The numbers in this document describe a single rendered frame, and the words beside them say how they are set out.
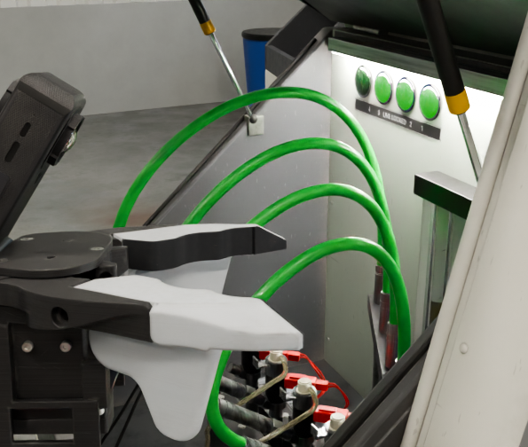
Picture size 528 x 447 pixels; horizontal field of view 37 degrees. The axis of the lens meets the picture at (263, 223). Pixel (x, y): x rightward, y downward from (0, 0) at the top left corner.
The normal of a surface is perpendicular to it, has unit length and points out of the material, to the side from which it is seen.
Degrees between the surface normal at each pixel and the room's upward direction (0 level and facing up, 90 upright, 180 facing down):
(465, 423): 76
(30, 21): 90
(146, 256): 83
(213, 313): 34
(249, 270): 90
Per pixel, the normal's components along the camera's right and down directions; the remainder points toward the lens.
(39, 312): -0.58, 0.18
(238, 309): 0.05, -0.58
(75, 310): -0.26, 0.21
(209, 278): 0.55, 0.24
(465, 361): -0.89, -0.09
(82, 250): 0.00, -0.98
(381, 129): -0.91, 0.14
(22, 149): 0.09, 0.20
